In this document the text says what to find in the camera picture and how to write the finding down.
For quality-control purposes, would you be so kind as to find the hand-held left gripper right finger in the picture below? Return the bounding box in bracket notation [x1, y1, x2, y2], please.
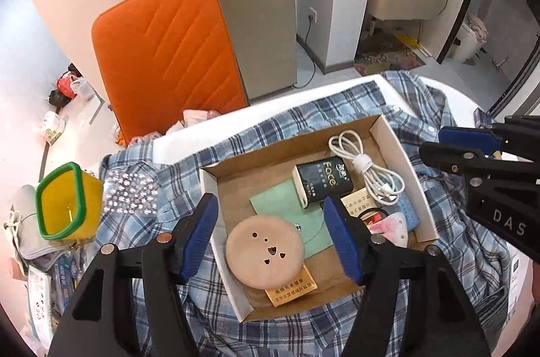
[323, 197, 492, 357]

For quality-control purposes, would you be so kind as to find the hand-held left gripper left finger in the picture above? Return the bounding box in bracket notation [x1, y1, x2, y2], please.
[47, 192, 220, 357]

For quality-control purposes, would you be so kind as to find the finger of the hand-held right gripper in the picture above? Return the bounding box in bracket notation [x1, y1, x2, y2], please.
[420, 142, 540, 189]
[438, 116, 540, 157]

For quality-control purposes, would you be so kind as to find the red gold cigarette pack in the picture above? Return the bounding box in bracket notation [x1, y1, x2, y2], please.
[340, 192, 386, 233]

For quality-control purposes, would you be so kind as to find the pink white packet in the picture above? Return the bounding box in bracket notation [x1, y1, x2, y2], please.
[358, 207, 411, 249]

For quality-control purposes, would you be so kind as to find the black tissue packet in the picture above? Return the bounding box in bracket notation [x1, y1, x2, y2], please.
[292, 156, 356, 210]

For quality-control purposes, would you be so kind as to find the shallow cardboard box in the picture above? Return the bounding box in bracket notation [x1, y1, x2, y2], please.
[198, 113, 440, 324]

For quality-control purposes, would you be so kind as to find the round beige heart-holed disc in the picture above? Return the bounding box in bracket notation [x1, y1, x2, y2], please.
[225, 215, 305, 290]

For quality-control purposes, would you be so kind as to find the green envelope pouch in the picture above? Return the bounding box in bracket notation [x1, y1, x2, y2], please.
[249, 179, 336, 260]

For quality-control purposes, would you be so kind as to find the white charging cable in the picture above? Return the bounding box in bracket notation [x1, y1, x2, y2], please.
[328, 130, 406, 207]

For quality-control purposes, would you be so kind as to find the blue plaid shirt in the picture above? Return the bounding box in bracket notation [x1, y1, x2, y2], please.
[98, 70, 524, 357]

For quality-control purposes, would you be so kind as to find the clear sticker sheet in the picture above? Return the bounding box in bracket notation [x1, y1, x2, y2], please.
[101, 171, 159, 214]

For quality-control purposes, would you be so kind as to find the patterned floor mat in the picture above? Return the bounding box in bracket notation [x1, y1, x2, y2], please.
[354, 40, 427, 76]

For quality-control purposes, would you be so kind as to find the beige towel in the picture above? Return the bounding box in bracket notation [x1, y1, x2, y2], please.
[466, 15, 488, 41]

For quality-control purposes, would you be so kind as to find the yellow bin with green rim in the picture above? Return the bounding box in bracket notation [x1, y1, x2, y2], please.
[35, 162, 104, 244]

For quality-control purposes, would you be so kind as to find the pink white cloth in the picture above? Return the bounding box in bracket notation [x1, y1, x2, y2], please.
[166, 109, 220, 134]

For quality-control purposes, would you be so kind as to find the blue printed packet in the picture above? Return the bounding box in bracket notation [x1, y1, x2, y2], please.
[55, 251, 87, 313]

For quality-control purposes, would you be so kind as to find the grey fabric bag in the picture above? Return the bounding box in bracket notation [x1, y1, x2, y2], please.
[12, 184, 64, 269]

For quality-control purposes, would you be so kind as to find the white printed packet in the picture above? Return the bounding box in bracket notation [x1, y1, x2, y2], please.
[27, 266, 55, 326]

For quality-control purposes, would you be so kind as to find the white green printed bag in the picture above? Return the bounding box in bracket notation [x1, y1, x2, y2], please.
[41, 110, 66, 144]

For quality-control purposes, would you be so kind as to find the orange quilted chair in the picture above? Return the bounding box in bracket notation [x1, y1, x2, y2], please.
[91, 0, 249, 149]

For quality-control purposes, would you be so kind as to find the white plastic bag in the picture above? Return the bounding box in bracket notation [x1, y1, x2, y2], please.
[70, 76, 96, 102]

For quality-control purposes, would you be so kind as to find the black plastic bag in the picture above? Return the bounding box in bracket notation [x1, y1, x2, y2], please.
[48, 89, 70, 108]

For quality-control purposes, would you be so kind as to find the red plastic bag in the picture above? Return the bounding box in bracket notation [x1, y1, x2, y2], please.
[57, 71, 79, 96]

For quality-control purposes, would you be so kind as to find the beige three-door fridge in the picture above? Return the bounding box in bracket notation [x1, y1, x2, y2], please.
[134, 0, 296, 105]

